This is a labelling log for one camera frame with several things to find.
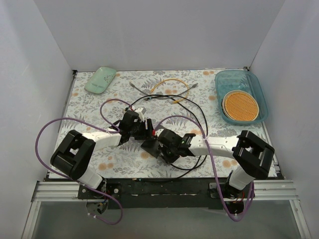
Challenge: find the aluminium frame rail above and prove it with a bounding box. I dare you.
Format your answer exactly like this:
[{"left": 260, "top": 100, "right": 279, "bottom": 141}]
[{"left": 22, "top": 179, "right": 311, "bottom": 239}]

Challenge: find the grey ethernet cable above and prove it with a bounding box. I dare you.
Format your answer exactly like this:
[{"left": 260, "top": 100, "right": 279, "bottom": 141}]
[{"left": 130, "top": 83, "right": 198, "bottom": 100}]

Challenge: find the teal plastic tray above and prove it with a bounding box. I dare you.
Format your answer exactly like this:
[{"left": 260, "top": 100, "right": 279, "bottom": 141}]
[{"left": 215, "top": 70, "right": 268, "bottom": 125}]

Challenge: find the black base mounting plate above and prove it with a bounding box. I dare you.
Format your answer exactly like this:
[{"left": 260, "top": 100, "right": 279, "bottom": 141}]
[{"left": 77, "top": 177, "right": 256, "bottom": 210}]

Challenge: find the black ethernet cable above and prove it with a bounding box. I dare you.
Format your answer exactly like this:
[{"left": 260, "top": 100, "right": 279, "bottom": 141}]
[{"left": 124, "top": 94, "right": 209, "bottom": 180}]

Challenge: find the black network switch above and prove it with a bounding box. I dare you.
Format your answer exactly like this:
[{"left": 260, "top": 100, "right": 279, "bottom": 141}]
[{"left": 141, "top": 129, "right": 160, "bottom": 158}]

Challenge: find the floral patterned table mat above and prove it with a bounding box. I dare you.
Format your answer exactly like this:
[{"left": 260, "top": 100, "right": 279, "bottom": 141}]
[{"left": 57, "top": 69, "right": 267, "bottom": 178}]

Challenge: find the yellow ethernet cable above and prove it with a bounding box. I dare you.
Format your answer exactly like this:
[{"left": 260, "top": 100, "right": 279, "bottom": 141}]
[{"left": 151, "top": 78, "right": 189, "bottom": 104}]

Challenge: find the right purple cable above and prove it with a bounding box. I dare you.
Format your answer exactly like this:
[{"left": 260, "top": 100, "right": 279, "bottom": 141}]
[{"left": 156, "top": 116, "right": 256, "bottom": 222}]

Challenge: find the orange woven round coaster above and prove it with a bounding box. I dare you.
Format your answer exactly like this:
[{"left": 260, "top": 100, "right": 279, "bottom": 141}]
[{"left": 222, "top": 90, "right": 259, "bottom": 121}]

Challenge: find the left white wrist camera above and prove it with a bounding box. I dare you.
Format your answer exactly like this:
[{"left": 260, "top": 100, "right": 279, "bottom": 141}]
[{"left": 134, "top": 107, "right": 146, "bottom": 122}]

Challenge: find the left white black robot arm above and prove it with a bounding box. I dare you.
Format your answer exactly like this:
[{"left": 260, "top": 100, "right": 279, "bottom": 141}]
[{"left": 50, "top": 111, "right": 154, "bottom": 199}]

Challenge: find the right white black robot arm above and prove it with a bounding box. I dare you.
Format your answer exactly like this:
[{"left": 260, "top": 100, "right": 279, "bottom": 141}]
[{"left": 157, "top": 129, "right": 275, "bottom": 198}]

